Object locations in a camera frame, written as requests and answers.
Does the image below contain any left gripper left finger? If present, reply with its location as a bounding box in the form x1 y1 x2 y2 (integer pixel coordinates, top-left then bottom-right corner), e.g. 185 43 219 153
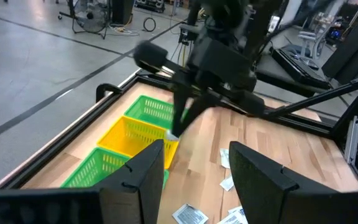
93 139 165 224

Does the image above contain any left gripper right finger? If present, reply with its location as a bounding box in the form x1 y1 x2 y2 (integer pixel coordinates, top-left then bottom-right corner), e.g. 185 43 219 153
228 141 351 224

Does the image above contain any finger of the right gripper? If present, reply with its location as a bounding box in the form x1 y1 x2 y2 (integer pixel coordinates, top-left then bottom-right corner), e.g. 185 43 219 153
181 96 217 131
171 86 192 138

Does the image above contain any green plastic basket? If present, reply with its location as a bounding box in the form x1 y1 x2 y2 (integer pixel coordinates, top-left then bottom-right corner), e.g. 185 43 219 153
60 147 170 189
124 95 189 130

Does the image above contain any black cabinet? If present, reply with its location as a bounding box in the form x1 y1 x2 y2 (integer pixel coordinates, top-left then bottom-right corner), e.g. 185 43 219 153
112 0 135 26

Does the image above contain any yellow plastic basket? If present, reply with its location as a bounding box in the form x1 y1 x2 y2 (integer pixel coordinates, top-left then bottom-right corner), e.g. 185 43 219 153
97 115 180 170

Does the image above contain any grey printed wipe packet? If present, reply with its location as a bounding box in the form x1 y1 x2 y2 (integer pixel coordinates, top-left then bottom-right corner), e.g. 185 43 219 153
172 203 209 224

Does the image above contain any black floor fan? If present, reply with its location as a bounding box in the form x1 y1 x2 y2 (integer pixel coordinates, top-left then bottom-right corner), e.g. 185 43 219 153
57 0 111 40

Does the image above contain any grey side desk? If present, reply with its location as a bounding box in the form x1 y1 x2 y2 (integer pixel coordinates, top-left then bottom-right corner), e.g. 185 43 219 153
255 46 332 99

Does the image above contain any black cable coil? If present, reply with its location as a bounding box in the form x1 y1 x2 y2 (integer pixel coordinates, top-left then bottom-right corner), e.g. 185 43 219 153
143 17 157 32

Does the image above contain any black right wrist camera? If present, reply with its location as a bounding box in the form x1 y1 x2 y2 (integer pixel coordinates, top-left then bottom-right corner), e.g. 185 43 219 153
186 37 251 85

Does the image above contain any black arched bracket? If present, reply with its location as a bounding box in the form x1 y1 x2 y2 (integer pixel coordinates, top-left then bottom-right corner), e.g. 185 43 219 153
95 83 124 103

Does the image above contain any silver corner bracket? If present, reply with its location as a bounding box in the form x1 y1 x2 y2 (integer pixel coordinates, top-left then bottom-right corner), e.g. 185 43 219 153
345 115 358 166

